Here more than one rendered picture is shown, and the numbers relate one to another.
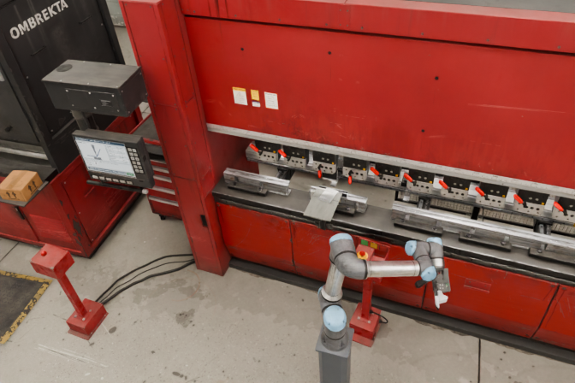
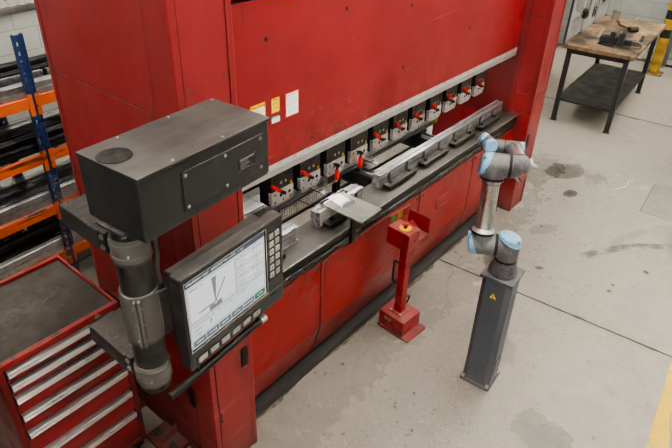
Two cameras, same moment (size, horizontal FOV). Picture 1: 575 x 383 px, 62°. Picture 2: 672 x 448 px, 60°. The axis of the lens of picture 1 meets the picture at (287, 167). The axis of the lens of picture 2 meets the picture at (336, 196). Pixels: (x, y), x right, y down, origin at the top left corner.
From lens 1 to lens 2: 2.98 m
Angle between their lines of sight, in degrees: 61
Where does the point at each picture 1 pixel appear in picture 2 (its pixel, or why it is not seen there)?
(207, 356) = not seen: outside the picture
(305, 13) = not seen: outside the picture
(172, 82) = not seen: hidden behind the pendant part
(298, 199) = (309, 235)
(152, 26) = (216, 19)
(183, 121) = not seen: hidden behind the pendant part
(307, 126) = (324, 119)
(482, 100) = (432, 15)
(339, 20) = not seen: outside the picture
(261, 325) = (360, 415)
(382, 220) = (378, 194)
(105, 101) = (247, 157)
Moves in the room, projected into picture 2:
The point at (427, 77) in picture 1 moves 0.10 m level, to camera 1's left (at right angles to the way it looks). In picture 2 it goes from (407, 6) to (404, 11)
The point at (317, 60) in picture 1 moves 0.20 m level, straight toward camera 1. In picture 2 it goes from (337, 22) to (379, 27)
